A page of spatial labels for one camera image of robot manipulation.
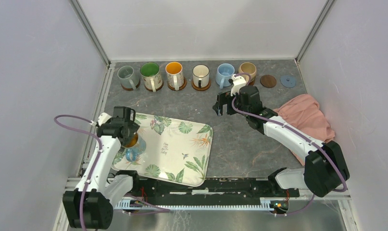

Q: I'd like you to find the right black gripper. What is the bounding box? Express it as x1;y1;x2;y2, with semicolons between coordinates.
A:
212;91;250;117

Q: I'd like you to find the orange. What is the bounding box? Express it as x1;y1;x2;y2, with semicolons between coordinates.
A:
124;133;146;162

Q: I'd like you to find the light blue mug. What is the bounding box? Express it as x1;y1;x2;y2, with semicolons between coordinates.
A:
215;63;235;89

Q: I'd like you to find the cream enamel mug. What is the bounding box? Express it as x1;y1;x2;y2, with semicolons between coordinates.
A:
192;64;210;89

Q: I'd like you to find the beige ceramic mug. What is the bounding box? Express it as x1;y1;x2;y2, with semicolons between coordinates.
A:
238;62;257;82

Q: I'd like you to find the dark walnut coaster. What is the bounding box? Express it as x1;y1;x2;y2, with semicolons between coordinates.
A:
260;75;277;88

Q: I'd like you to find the grey green ribbed mug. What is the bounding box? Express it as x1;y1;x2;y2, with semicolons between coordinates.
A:
117;65;140;91

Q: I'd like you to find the white mug orange inside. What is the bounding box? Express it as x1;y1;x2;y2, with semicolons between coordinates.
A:
165;62;184;90

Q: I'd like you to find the leaf patterned serving tray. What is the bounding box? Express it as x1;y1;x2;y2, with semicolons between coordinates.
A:
112;113;214;187

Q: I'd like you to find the white mug green inside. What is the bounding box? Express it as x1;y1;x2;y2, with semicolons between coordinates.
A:
140;62;163;90

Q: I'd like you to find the blue round coaster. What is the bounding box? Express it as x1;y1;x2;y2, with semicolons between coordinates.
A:
280;75;297;88

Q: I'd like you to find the pink drawstring cloth bag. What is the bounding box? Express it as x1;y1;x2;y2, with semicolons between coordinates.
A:
273;93;336;166

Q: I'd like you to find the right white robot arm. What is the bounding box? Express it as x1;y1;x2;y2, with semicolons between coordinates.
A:
213;86;350;197

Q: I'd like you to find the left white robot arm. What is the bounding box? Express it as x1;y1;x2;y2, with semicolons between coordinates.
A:
54;106;141;231

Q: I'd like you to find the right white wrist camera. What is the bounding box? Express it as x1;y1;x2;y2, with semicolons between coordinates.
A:
230;75;248;96

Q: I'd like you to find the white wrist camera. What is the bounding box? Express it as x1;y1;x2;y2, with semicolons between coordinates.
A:
89;112;112;127
230;75;248;96

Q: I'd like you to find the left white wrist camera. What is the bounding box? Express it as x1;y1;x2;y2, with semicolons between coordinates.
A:
89;112;112;127

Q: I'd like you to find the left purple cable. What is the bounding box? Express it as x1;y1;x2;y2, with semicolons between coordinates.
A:
53;115;172;231

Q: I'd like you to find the purple cable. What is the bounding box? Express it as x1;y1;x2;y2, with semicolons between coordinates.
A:
230;72;348;218
53;115;172;231

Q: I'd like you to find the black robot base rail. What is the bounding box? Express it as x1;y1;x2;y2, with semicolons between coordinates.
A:
129;178;300;206

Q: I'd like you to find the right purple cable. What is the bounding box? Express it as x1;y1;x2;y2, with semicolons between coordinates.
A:
230;72;348;218

